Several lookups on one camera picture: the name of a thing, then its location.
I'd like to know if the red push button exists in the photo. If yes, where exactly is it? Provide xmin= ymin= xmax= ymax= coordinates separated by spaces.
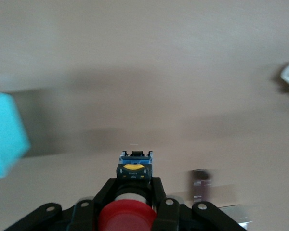
xmin=97 ymin=150 xmax=158 ymax=231

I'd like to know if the dark brown rectangular block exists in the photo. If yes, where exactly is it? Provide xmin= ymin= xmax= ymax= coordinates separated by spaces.
xmin=189 ymin=169 xmax=212 ymax=205

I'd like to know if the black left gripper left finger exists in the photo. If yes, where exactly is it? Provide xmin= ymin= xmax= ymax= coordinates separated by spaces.
xmin=3 ymin=178 xmax=119 ymax=231

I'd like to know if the blue plastic bin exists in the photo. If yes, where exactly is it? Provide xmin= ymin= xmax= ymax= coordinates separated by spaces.
xmin=0 ymin=92 xmax=32 ymax=180

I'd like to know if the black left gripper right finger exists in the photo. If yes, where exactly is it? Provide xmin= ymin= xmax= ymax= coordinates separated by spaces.
xmin=150 ymin=177 xmax=242 ymax=231

